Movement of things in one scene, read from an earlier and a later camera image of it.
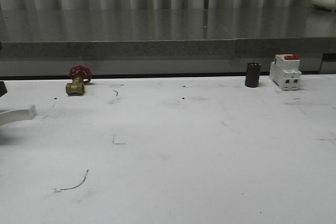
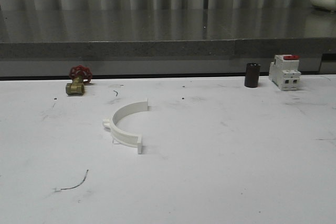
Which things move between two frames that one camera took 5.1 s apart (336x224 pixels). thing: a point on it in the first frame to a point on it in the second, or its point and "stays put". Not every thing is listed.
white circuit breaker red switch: (284, 71) stays put
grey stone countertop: (160, 42) stays put
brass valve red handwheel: (80, 74) stays put
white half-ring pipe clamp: (10, 116) to (128, 139)
